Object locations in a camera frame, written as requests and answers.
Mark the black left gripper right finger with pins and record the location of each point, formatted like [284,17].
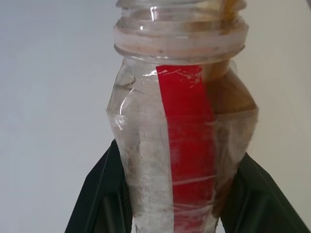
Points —
[257,206]

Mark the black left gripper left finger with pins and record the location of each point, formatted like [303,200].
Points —
[102,201]

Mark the clear bottle with red tape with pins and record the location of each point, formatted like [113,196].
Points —
[184,121]

